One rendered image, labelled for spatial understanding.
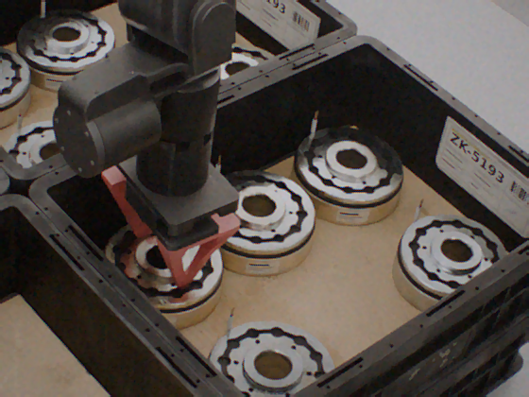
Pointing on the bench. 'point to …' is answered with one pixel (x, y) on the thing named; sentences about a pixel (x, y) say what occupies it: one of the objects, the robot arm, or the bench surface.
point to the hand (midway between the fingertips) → (163, 251)
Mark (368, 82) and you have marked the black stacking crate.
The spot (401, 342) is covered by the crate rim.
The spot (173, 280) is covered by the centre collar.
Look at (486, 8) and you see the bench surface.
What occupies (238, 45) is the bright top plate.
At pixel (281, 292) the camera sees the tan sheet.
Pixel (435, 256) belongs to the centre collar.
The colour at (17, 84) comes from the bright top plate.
